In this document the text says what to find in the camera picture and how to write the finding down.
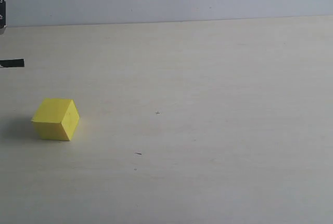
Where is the yellow cube block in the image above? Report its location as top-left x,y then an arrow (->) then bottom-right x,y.
31,98 -> 80,141

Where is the black white marker pen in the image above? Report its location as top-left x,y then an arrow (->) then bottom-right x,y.
0,59 -> 25,68

